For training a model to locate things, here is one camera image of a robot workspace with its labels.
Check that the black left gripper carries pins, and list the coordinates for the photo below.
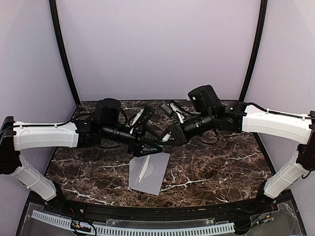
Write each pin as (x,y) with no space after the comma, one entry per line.
(136,146)

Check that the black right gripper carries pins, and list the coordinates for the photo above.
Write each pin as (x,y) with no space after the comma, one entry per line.
(178,134)

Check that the grey paper envelope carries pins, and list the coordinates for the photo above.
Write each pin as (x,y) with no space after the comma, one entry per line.
(154,176)

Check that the small white-capped glue bottle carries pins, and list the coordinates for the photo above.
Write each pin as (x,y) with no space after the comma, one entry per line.
(163,141)

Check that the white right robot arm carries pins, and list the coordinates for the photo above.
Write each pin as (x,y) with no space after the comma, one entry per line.
(249,117)

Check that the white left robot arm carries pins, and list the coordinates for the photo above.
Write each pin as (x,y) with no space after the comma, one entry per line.
(17,136)

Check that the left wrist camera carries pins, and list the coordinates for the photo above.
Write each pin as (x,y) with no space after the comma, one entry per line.
(144,117)

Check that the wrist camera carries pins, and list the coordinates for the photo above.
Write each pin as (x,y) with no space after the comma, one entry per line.
(144,117)
(172,110)

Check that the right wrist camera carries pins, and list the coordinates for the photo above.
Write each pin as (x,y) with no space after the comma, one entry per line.
(172,110)

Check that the black front rail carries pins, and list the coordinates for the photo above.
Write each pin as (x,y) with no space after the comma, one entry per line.
(241,211)

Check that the white slotted cable duct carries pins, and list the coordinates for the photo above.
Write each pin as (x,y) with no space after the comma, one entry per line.
(114,227)

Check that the black frame corner post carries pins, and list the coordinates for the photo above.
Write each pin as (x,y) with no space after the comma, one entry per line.
(255,49)

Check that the black left frame post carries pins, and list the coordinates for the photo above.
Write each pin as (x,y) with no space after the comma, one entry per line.
(62,51)

